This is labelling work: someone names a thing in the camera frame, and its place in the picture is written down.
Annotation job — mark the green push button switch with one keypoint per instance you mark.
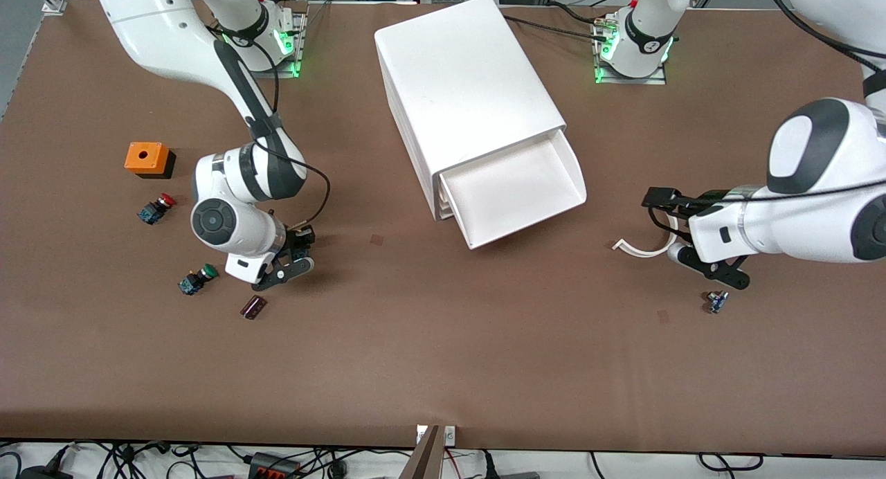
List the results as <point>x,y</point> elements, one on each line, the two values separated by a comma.
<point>194,281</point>

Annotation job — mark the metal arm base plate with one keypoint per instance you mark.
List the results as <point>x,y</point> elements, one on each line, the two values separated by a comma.
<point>299,50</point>
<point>626,80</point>

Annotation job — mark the black power adapter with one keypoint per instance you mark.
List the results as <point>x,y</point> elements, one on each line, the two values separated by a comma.
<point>41,473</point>

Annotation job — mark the white curved plastic clip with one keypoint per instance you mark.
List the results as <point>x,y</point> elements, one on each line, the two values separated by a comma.
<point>633,249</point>

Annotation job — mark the black orange power strip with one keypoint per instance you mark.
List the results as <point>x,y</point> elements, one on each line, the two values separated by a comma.
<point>273,467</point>

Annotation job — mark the white drawer with scoop front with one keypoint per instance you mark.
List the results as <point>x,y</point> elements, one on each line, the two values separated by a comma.
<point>443,196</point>
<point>446,212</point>
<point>512,188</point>

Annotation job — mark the orange button enclosure box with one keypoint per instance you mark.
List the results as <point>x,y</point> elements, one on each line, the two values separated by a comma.
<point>145,157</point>

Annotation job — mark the yellow push button switch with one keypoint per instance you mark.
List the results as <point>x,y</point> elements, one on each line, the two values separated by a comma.
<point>299,249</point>

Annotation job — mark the white drawer cabinet shell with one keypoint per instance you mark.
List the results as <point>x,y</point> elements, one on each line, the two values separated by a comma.
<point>457,70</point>

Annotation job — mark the red push button switch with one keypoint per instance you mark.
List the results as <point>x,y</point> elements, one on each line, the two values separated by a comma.
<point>154,210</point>

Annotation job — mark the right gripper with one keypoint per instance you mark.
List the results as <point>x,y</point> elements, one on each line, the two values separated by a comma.
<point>299,241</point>

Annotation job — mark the aluminium frame profile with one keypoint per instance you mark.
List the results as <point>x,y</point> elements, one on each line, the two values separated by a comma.
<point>55,5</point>

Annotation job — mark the small chrome metal fitting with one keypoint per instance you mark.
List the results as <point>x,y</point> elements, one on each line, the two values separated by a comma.
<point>717,302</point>

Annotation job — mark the brown camera post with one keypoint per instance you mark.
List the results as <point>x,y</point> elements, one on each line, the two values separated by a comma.
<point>426,458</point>

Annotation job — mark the white post bracket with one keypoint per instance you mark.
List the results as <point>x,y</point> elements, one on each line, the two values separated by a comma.
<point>450,435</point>

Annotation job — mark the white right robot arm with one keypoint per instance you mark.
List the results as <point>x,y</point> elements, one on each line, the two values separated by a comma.
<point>166,29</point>

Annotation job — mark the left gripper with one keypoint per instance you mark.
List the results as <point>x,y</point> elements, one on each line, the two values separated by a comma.
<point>700,203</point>

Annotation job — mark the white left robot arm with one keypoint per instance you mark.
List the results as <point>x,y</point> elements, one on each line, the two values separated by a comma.
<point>817,154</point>

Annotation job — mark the purple cylindrical capacitor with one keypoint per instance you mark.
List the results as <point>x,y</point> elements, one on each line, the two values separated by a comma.
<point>253,307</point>

